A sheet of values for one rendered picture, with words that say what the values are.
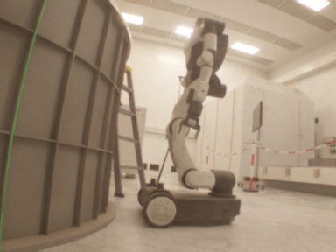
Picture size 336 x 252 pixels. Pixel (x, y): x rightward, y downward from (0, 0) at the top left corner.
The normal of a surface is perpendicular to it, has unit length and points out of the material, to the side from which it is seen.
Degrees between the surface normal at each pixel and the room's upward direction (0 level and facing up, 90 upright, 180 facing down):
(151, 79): 90
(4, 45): 90
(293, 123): 90
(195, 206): 90
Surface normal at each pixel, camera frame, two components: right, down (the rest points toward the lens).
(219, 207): 0.54, -0.08
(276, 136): 0.30, -0.12
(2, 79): 0.80, -0.02
